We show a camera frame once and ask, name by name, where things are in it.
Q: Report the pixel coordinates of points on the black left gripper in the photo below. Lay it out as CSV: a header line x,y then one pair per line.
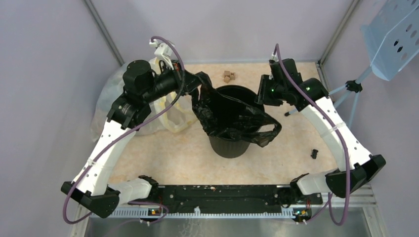
x,y
185,82

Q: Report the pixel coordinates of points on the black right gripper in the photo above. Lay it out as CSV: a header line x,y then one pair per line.
x,y
262,97

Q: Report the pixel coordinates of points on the black plastic trash bag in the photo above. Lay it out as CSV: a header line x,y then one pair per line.
x,y
256,127

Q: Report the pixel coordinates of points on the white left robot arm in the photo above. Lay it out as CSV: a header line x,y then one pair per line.
x,y
90,188

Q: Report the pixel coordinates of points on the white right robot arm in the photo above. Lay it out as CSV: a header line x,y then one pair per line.
x,y
356,165

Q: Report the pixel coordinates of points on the black plastic trash bin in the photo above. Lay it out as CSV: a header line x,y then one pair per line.
x,y
223,144

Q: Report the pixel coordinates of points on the translucent yellow plastic bag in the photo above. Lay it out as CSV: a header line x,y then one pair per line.
x,y
173,114

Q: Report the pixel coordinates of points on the small wooden block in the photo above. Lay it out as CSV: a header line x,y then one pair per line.
x,y
229,76

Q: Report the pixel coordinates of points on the light blue tripod stand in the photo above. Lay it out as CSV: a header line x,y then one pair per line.
x,y
351,87

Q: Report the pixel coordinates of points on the small black plastic piece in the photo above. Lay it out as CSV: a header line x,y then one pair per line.
x,y
314,153

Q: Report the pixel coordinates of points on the perforated light blue panel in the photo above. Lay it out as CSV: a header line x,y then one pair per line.
x,y
392,37

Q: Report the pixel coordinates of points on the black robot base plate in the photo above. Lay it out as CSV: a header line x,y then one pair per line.
x,y
229,199

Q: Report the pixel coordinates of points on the white slotted cable duct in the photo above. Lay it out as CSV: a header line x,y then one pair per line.
x,y
150,213

